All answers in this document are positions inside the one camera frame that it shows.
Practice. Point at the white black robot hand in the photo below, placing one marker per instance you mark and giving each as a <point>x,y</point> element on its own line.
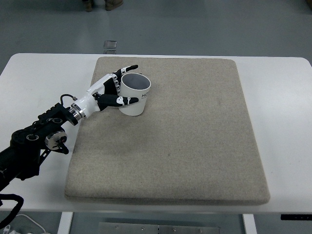
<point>102,94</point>

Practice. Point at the clear acrylic block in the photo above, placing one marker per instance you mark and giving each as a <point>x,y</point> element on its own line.
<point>110,47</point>

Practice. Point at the white ribbed cup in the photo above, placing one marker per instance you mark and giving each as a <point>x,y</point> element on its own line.
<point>134,85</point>

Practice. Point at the black table control panel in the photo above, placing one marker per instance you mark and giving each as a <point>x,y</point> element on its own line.
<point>296,217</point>

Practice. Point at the beige felt mat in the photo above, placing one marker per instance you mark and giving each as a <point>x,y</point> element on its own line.
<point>193,144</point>

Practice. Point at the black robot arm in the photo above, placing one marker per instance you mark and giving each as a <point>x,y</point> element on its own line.
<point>30,146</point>

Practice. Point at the metal plate under table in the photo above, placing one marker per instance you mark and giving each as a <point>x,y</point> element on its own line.
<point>129,228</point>

